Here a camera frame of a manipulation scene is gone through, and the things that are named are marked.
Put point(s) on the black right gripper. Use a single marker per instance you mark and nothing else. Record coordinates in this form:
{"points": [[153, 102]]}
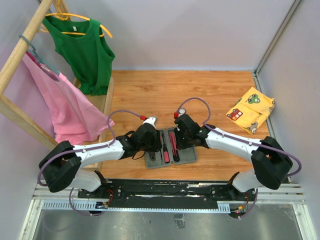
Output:
{"points": [[181, 145]]}

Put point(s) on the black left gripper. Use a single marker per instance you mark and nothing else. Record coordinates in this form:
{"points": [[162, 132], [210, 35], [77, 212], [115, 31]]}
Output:
{"points": [[157, 145]]}

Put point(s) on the pink handled pliers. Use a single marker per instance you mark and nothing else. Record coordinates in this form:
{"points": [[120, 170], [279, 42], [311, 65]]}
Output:
{"points": [[152, 156]]}

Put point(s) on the grey plastic tool case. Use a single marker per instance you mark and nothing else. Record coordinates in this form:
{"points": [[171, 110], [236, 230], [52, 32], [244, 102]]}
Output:
{"points": [[187, 156]]}

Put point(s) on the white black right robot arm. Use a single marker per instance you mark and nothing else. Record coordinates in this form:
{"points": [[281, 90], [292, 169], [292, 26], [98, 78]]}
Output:
{"points": [[270, 165]]}

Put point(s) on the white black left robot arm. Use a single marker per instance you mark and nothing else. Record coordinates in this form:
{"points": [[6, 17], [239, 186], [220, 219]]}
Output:
{"points": [[62, 167]]}

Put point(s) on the black electrical tape roll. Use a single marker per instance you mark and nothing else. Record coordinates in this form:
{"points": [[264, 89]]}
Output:
{"points": [[181, 111]]}

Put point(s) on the yellow patterned cloth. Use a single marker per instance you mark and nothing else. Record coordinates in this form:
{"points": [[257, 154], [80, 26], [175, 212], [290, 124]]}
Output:
{"points": [[251, 110]]}

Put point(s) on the pink shirt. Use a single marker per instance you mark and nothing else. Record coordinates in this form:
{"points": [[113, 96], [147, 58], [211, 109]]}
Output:
{"points": [[73, 116]]}

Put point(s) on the green tank top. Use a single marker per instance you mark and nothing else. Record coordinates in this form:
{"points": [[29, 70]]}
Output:
{"points": [[84, 48]]}

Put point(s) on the grey clothes hanger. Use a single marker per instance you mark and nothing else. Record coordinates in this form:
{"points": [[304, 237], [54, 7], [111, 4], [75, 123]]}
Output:
{"points": [[37, 57]]}

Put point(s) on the wooden clothes rack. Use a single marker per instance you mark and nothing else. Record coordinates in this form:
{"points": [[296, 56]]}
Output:
{"points": [[19, 151]]}

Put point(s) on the yellow clothes hanger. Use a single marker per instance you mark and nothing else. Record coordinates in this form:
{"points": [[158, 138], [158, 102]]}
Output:
{"points": [[62, 13]]}

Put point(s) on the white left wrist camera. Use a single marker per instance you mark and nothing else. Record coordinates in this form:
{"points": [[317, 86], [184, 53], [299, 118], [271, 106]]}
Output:
{"points": [[152, 120]]}

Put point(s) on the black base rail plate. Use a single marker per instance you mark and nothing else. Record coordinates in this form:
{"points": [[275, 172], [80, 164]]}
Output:
{"points": [[177, 194]]}

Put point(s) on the aluminium frame post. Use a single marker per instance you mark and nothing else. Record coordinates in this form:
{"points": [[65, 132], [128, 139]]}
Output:
{"points": [[294, 7]]}

